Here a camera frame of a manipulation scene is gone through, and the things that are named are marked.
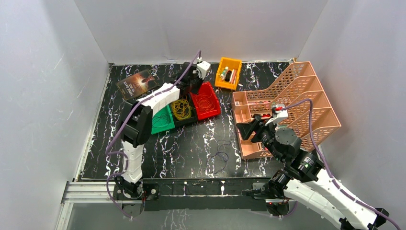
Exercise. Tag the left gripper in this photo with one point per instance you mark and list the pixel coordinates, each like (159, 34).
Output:
(195, 85)

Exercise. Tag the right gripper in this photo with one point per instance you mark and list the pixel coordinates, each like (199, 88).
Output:
(246, 128)

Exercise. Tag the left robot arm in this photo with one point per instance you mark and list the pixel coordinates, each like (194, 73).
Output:
(137, 127)

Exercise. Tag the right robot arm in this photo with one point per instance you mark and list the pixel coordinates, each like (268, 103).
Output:
(305, 179)

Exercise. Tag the black plastic bin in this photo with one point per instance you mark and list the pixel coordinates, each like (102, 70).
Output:
(183, 111)

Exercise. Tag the red plastic bin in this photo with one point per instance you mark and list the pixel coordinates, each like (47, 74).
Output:
(206, 102)

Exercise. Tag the orange-yellow plastic bin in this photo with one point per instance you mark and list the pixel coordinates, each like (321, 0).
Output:
(228, 73)

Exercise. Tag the green plastic bin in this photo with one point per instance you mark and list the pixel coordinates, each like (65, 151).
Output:
(162, 121)

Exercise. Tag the dark book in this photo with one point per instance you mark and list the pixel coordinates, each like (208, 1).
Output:
(137, 84)

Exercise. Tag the pink desk organizer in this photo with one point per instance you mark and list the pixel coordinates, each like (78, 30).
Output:
(313, 121)

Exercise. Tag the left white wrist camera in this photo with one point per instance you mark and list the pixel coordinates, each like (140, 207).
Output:
(202, 67)

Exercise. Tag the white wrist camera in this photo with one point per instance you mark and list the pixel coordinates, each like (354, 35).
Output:
(202, 67)
(278, 114)

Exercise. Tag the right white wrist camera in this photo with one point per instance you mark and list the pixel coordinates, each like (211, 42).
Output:
(278, 114)

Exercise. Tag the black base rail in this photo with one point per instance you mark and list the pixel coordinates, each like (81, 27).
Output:
(182, 193)

